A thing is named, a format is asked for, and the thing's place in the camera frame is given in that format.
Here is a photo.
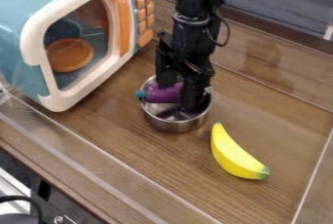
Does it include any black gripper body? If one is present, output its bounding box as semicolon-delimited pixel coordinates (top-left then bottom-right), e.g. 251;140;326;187
158;15;220;76

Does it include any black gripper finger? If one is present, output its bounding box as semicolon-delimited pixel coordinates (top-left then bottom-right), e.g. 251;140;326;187
178;74;213;111
156;48;184;89

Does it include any purple toy eggplant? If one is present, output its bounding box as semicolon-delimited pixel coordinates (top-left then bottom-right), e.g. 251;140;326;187
136;83;184;103

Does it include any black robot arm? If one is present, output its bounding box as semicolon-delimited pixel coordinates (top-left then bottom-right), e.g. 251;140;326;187
156;0;227;111

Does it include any small silver pot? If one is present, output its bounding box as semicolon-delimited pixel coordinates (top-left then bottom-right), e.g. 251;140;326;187
138;76;213;132

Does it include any orange microwave turntable plate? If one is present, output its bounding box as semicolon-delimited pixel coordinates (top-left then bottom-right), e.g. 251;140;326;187
46;38;94;72

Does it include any yellow toy banana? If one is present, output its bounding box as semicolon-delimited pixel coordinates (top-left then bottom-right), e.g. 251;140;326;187
212;123;271;180

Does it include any blue white toy microwave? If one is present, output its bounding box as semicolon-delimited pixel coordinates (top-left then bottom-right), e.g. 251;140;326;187
0;0;156;112

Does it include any black cable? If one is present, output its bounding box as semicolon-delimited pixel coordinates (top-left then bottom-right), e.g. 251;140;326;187
0;194;47;224

